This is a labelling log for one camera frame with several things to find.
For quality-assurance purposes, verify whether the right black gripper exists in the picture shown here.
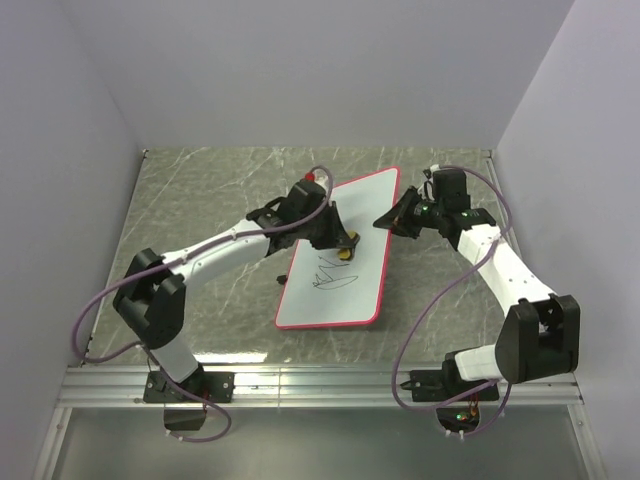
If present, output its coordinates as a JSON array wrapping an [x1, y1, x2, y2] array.
[[372, 187, 443, 241]]

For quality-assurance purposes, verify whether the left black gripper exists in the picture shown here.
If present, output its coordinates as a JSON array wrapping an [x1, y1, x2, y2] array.
[[298, 202, 353, 251]]

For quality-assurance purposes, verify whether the yellow whiteboard eraser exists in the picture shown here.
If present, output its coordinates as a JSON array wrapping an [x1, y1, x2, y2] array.
[[337, 231, 360, 262]]

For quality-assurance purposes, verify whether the red framed whiteboard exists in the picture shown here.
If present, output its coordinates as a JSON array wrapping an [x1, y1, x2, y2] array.
[[275, 166, 401, 329]]

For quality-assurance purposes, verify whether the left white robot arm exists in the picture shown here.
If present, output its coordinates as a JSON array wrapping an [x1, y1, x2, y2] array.
[[113, 197, 359, 402]]

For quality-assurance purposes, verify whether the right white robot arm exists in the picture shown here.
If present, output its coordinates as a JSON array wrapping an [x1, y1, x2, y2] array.
[[373, 187, 581, 400]]

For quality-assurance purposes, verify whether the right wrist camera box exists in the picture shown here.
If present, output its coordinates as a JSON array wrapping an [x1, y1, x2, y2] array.
[[432, 169, 471, 212]]

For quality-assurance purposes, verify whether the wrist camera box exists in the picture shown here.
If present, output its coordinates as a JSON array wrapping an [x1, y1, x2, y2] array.
[[432, 169, 471, 212], [279, 179, 326, 223]]

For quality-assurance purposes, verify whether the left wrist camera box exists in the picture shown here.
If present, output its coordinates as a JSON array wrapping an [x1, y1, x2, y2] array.
[[279, 179, 326, 223]]

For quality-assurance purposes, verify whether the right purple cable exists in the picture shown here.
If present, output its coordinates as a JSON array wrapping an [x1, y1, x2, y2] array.
[[391, 164, 514, 441]]

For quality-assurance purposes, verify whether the purple cable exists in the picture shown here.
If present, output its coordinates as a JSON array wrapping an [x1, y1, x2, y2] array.
[[391, 164, 514, 441], [70, 165, 335, 444]]

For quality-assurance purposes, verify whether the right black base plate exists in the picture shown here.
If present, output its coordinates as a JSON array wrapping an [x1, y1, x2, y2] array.
[[400, 370, 485, 403]]

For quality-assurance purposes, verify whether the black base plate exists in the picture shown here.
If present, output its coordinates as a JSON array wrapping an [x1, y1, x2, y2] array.
[[400, 370, 485, 403], [142, 371, 235, 404]]

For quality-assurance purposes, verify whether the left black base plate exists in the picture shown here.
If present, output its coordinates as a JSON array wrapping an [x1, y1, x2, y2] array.
[[142, 371, 235, 404]]

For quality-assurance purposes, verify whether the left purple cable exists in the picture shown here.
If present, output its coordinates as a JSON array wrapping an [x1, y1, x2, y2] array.
[[70, 165, 335, 444]]

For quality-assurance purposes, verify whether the aluminium front rail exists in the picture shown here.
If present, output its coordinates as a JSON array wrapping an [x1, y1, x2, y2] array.
[[57, 364, 583, 408]]

